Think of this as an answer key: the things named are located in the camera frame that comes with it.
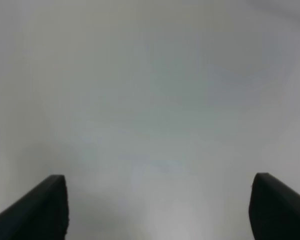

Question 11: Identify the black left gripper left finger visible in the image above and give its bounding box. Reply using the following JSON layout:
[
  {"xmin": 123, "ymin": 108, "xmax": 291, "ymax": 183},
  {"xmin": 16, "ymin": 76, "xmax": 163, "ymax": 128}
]
[{"xmin": 0, "ymin": 175, "xmax": 70, "ymax": 240}]

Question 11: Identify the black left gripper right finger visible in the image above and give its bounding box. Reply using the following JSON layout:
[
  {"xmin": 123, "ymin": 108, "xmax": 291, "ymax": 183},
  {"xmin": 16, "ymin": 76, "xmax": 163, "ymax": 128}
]
[{"xmin": 248, "ymin": 173, "xmax": 300, "ymax": 240}]

